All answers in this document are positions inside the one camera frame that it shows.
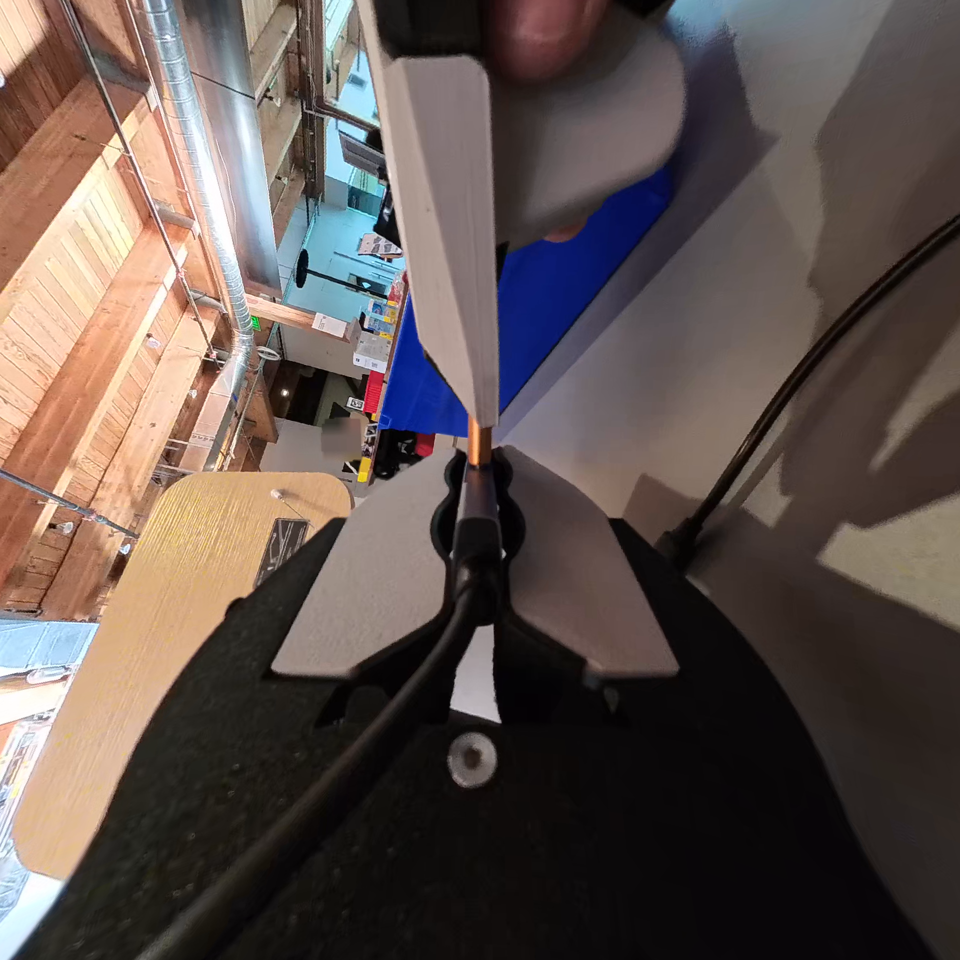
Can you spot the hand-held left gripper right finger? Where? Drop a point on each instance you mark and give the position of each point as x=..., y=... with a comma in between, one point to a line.
x=592, y=592

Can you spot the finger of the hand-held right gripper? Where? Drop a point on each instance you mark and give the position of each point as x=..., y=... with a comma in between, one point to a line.
x=442, y=187

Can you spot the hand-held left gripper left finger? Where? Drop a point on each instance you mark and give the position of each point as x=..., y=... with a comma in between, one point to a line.
x=367, y=592

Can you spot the blue storage bin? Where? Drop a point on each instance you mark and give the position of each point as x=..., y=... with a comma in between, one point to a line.
x=570, y=300

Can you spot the person's right hand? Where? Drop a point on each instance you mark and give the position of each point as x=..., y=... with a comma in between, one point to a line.
x=547, y=37

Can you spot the black disc pole stand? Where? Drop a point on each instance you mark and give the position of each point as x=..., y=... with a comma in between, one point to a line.
x=301, y=268

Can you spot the smooth silver ventilation duct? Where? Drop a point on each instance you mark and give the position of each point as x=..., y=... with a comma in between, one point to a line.
x=240, y=112

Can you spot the spiral silver ventilation duct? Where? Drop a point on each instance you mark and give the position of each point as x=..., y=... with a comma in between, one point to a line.
x=195, y=150

